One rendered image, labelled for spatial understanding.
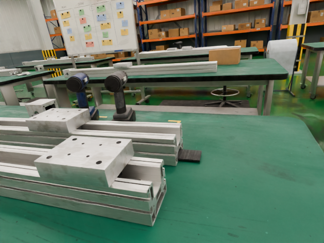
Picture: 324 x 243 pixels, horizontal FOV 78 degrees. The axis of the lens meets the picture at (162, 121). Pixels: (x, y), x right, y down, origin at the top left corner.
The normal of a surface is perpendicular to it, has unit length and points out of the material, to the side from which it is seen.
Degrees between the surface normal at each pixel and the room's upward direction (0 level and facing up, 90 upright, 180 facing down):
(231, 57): 89
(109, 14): 90
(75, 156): 0
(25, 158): 90
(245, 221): 0
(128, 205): 90
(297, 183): 0
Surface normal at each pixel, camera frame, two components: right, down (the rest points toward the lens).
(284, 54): -0.27, 0.54
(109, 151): -0.10, -0.92
